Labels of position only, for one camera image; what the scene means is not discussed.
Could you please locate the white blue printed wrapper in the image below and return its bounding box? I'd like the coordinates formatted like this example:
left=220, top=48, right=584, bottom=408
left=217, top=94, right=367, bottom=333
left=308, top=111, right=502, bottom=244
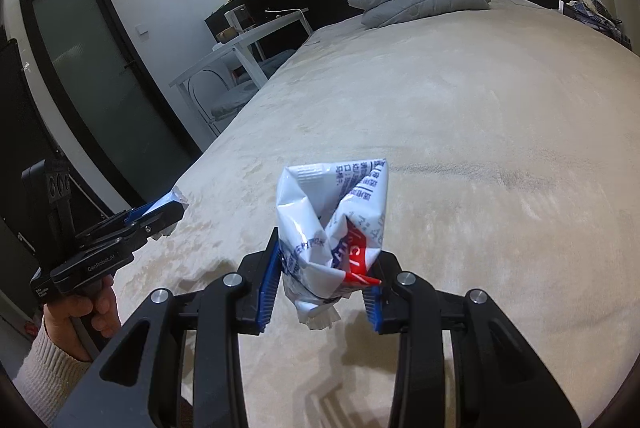
left=276, top=159, right=388, bottom=330

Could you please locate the white side table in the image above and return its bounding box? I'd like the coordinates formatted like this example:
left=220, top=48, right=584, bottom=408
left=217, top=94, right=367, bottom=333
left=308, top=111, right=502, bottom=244
left=168, top=7, right=315, bottom=139

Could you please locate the pile of dark clothes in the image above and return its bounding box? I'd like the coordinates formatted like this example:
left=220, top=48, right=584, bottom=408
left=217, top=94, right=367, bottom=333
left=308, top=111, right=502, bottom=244
left=558, top=0, right=632, bottom=50

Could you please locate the bare left hand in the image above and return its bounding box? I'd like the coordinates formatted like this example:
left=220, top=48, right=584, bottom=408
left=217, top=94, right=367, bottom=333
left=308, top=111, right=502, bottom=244
left=43, top=274, right=122, bottom=362

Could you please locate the dark frosted glass door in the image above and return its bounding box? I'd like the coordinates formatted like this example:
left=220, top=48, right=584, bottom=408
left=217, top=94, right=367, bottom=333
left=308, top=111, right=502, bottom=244
left=20, top=0, right=201, bottom=206

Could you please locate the lower grey pillow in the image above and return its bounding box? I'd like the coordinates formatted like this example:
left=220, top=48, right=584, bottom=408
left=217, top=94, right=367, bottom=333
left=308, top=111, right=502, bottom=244
left=361, top=0, right=490, bottom=29

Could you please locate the black left tracking camera box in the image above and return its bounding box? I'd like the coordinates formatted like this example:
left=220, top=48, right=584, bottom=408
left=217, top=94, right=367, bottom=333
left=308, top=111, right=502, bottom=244
left=21, top=159, right=75, bottom=257

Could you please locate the cream knit sleeve forearm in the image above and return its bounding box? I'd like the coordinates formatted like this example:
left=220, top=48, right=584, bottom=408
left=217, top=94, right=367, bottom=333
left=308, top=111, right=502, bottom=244
left=13, top=317, right=91, bottom=427

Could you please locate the grey cushioned chair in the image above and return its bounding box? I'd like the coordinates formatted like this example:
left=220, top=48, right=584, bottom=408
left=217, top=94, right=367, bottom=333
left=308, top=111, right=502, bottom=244
left=196, top=49, right=295, bottom=121

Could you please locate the beige bed cover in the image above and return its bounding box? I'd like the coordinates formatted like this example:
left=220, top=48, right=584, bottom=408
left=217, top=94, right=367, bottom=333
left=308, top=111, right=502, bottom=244
left=115, top=0, right=639, bottom=426

